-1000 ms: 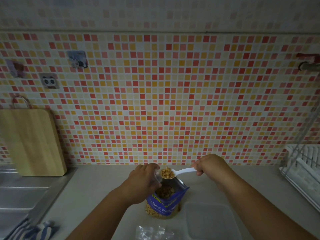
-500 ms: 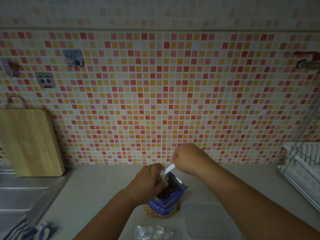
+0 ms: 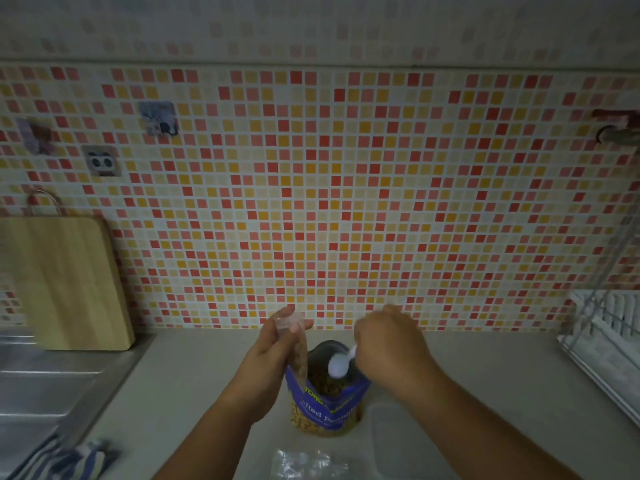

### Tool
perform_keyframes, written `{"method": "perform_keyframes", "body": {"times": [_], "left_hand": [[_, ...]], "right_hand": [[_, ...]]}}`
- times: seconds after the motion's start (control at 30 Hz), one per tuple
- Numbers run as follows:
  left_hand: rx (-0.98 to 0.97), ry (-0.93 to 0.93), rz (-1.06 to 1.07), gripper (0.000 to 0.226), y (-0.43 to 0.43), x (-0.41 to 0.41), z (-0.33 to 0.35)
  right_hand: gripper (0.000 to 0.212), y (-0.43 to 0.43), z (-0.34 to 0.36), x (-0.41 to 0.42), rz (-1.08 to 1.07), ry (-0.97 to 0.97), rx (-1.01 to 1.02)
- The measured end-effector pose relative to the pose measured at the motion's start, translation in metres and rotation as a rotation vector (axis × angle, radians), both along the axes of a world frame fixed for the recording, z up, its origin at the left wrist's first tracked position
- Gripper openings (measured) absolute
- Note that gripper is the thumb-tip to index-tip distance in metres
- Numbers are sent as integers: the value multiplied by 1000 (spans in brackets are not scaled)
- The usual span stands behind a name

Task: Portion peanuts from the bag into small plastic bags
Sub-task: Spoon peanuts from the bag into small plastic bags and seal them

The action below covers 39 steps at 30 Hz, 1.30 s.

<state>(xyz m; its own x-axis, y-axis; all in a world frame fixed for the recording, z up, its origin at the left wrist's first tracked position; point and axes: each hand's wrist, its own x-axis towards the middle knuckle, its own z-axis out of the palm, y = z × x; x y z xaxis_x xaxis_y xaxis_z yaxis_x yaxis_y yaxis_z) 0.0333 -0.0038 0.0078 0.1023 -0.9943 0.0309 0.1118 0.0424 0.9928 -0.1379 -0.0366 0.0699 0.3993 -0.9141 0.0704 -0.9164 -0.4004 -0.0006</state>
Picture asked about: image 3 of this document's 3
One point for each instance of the stainless steel sink drainboard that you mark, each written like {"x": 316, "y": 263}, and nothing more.
{"x": 45, "y": 394}

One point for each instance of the person's left hand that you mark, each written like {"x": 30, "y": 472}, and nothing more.
{"x": 265, "y": 374}

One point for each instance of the person's left forearm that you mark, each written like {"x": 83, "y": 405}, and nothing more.
{"x": 215, "y": 444}

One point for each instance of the white dish rack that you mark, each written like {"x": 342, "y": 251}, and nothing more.
{"x": 605, "y": 344}

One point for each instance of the person's right hand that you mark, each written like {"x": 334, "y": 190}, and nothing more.
{"x": 395, "y": 354}

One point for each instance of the red wall hook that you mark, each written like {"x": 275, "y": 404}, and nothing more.
{"x": 617, "y": 127}

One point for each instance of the grey cat wall hook sticker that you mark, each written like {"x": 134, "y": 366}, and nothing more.
{"x": 158, "y": 118}

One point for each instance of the wooden cutting board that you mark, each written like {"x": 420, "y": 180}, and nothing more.
{"x": 65, "y": 284}

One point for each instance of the blue striped dish cloth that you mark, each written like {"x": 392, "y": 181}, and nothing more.
{"x": 75, "y": 462}

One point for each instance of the panda wall hook sticker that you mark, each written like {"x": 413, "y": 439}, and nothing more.
{"x": 102, "y": 161}

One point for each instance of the person's right forearm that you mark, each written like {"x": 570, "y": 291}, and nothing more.
{"x": 490, "y": 434}

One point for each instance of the blue peanuts pouch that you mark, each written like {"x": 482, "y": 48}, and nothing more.
{"x": 340, "y": 394}

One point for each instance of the white plastic spoon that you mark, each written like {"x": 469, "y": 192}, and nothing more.
{"x": 340, "y": 365}

